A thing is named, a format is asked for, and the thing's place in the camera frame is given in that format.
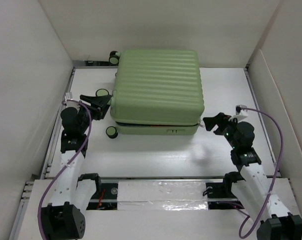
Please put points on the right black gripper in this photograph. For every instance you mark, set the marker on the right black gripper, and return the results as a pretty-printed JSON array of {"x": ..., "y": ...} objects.
[{"x": 220, "y": 119}]

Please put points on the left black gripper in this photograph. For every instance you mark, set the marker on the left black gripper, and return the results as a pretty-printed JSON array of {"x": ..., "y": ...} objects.
[{"x": 99, "y": 105}]

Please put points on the green hard-shell suitcase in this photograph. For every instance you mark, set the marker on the green hard-shell suitcase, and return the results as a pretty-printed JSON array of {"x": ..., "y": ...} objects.
[{"x": 156, "y": 92}]

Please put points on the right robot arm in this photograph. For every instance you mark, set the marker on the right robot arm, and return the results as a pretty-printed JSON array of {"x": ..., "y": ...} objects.
[{"x": 272, "y": 220}]

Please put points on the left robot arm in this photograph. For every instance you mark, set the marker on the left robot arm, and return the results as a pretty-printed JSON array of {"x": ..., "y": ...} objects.
[{"x": 62, "y": 207}]

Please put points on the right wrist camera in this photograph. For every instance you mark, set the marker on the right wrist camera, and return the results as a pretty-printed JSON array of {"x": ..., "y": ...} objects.
[{"x": 241, "y": 114}]

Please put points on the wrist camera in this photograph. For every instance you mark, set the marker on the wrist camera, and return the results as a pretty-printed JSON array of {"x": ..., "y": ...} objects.
[
  {"x": 68, "y": 96},
  {"x": 241, "y": 114}
]

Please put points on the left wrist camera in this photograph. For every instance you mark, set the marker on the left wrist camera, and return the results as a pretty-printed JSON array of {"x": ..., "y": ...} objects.
[{"x": 68, "y": 96}]

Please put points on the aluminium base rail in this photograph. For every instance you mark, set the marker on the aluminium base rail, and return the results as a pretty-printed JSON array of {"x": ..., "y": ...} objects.
[{"x": 163, "y": 195}]

